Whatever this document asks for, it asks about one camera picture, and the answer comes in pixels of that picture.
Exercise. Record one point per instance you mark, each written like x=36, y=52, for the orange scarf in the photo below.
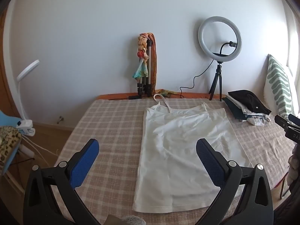
x=154, y=63

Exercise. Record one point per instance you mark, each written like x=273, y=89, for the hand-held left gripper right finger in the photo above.
x=209, y=164

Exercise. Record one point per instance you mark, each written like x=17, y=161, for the white clip desk lamp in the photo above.
x=23, y=98

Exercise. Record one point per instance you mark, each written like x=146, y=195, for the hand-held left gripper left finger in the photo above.
x=84, y=164

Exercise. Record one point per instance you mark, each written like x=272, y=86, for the green patterned pillow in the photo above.
x=279, y=84

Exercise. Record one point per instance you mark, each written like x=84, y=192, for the leopard print cloth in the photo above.
x=8, y=143

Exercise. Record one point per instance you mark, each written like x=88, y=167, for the grey knit cloth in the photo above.
x=132, y=220

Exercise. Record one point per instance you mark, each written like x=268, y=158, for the dark teal folded garment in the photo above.
x=234, y=111

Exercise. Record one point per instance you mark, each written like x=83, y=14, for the wooden door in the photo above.
x=5, y=75

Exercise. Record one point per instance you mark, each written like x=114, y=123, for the black mini tripod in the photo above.
x=219, y=72

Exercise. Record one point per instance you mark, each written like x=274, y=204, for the silver folded tripod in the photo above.
x=148, y=58

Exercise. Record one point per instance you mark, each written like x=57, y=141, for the stack of folded clothes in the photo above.
x=250, y=100

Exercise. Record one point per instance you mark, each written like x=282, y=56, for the metal door stopper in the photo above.
x=59, y=119

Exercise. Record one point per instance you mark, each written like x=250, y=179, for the white camisole top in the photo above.
x=178, y=145

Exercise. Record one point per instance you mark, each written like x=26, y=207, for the wooden furniture leg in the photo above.
x=282, y=187

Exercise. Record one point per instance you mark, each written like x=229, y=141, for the light blue chair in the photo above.
x=7, y=121

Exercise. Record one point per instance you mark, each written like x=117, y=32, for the colourful knotted scarf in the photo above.
x=141, y=70

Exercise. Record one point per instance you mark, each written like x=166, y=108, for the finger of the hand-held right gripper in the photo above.
x=287, y=124

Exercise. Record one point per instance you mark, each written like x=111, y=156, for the white folded garment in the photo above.
x=254, y=119

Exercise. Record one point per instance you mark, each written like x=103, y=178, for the white power strip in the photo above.
x=26, y=149

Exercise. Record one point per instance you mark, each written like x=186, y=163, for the plaid bed blanket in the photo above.
x=105, y=126

